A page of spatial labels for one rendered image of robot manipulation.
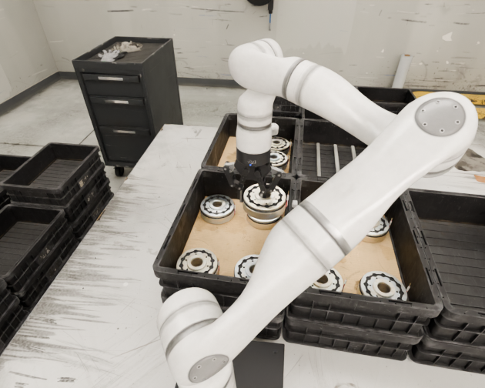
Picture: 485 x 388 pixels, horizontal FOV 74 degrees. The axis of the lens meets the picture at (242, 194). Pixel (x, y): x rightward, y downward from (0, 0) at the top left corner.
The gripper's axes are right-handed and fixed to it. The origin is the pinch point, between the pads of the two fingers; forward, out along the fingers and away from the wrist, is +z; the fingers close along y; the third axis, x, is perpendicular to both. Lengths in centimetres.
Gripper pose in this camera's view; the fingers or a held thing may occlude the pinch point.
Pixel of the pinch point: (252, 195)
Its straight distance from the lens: 77.5
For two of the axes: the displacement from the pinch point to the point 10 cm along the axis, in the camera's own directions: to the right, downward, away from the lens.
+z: -0.1, 7.8, 6.3
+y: 9.8, 1.3, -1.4
